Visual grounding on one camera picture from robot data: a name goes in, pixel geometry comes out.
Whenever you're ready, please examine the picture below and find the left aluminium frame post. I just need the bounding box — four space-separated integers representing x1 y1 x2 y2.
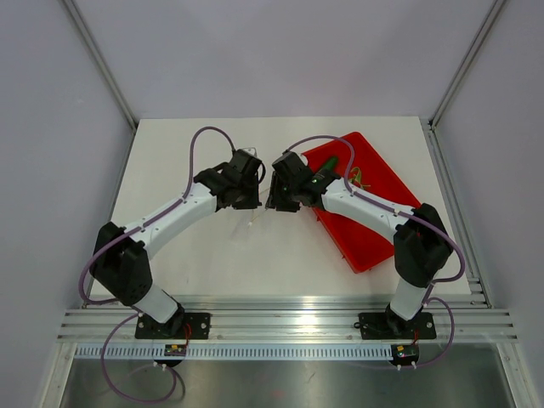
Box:
59 0 139 135

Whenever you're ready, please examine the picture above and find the white slotted cable duct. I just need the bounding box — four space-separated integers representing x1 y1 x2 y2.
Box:
75 343 393 361

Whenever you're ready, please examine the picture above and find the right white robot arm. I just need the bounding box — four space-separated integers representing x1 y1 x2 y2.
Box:
266 151 453 337

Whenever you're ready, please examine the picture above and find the aluminium mounting rail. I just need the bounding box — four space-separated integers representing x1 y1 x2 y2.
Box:
56 294 519 343

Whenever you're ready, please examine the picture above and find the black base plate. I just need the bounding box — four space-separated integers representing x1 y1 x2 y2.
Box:
354 312 437 341
134 312 212 340

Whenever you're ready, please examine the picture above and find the right aluminium frame post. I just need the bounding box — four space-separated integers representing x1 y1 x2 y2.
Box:
428 0 509 131

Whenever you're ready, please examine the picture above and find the clear zip top bag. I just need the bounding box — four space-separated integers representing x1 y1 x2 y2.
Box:
230 188 269 242

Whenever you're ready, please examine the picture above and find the pink dragon fruit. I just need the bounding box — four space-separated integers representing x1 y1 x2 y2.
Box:
348 167 371 190

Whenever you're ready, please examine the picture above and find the right small circuit board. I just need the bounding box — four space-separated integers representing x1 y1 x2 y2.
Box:
392 343 419 361

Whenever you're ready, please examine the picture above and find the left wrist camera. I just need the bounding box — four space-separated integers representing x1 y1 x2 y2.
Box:
240 147 258 157

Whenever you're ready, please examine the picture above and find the red plastic tray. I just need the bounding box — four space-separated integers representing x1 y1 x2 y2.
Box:
297 131 422 275

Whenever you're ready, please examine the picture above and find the aluminium frame post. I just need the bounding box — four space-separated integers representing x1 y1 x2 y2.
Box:
428 0 509 131
59 0 139 135

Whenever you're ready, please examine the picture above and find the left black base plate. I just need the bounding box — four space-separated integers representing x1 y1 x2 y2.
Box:
134 312 212 340

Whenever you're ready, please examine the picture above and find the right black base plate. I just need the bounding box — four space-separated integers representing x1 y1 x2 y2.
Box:
354 312 437 341

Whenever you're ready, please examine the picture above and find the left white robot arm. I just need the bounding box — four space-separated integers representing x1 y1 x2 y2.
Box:
89 148 264 338

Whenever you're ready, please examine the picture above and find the small circuit board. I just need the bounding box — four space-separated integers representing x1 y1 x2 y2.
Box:
164 344 187 357
392 343 419 361

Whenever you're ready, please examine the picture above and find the left small circuit board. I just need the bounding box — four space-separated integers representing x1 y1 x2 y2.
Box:
164 344 187 357

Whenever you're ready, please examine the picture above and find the green cucumber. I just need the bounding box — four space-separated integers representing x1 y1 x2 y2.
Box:
320 156 339 173

